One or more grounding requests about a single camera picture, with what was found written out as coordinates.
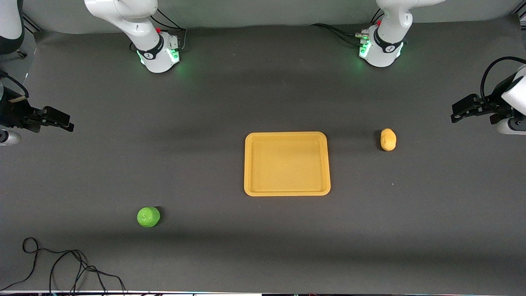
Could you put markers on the dark grey table mat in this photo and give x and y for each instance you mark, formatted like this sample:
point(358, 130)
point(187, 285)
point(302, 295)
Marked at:
point(205, 102)

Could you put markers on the green apple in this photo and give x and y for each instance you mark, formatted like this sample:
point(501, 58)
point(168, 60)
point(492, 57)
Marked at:
point(148, 217)

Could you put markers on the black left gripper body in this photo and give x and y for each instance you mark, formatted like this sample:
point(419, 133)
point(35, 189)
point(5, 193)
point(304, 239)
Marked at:
point(490, 103)

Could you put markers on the yellow potato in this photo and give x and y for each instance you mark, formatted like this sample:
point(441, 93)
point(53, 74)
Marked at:
point(388, 139)

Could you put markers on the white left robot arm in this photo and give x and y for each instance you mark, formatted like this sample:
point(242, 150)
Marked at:
point(388, 28)

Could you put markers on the yellow plastic tray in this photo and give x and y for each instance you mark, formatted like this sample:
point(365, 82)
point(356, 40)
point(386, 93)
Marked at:
point(287, 163)

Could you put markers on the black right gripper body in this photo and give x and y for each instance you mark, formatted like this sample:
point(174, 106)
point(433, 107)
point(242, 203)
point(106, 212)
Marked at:
point(13, 113)

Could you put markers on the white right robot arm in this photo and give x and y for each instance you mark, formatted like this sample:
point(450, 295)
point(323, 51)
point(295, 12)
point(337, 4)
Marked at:
point(144, 24)

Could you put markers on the aluminium frame rail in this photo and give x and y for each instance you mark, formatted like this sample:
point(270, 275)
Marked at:
point(32, 22)

